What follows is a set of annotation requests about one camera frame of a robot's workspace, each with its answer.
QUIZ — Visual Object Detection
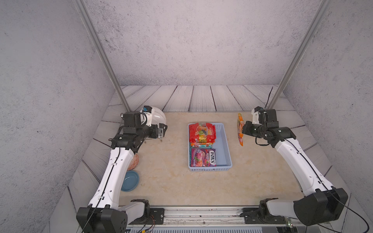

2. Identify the red candy bag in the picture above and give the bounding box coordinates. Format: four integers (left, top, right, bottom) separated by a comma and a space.
188, 123, 216, 143

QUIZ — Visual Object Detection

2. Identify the purple Fox's candy bag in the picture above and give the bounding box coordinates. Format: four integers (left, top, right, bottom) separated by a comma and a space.
190, 148, 217, 167

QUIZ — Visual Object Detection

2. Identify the light blue plastic basket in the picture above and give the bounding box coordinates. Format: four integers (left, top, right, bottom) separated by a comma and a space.
188, 122, 233, 172

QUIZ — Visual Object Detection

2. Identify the orange multicolour Fox's candy bag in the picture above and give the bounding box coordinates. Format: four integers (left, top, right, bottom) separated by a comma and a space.
190, 142, 213, 148

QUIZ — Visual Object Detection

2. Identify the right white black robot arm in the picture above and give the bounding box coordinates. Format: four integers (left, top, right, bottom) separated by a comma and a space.
238, 121, 348, 226

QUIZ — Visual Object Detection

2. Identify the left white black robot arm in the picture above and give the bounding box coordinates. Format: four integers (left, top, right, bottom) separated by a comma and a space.
76, 106, 168, 233

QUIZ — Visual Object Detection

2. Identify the white plate stack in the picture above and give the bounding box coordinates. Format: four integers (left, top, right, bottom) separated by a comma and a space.
152, 107, 167, 125

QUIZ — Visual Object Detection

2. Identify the blue small plate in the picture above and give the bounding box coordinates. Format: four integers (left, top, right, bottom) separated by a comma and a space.
121, 170, 139, 192

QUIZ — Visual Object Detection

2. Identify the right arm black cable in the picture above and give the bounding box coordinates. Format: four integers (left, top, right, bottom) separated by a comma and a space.
254, 86, 370, 233

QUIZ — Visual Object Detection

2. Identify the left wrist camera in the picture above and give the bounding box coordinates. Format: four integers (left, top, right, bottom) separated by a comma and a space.
140, 105, 153, 127

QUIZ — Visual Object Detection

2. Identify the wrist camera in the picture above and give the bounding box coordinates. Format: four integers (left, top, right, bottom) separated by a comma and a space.
140, 105, 153, 127
251, 106, 278, 125

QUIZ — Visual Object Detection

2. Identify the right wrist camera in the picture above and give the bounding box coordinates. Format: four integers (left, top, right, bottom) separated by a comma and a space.
251, 106, 278, 125

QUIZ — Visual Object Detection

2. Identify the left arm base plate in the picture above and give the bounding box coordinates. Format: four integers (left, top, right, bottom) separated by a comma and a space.
130, 208, 165, 225

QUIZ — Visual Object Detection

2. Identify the right aluminium frame post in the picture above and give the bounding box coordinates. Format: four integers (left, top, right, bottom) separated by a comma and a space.
268, 0, 331, 109

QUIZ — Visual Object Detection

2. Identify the aluminium frame post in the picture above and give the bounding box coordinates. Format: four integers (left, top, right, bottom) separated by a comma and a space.
73, 0, 131, 112
268, 0, 331, 109

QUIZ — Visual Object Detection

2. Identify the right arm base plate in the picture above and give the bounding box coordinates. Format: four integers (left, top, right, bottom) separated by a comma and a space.
239, 208, 286, 225

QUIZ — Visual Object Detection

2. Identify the aluminium front rail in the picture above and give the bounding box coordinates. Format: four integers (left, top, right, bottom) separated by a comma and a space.
76, 205, 336, 233

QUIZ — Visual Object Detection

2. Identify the left aluminium frame post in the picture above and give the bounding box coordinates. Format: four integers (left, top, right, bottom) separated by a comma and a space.
73, 0, 131, 112

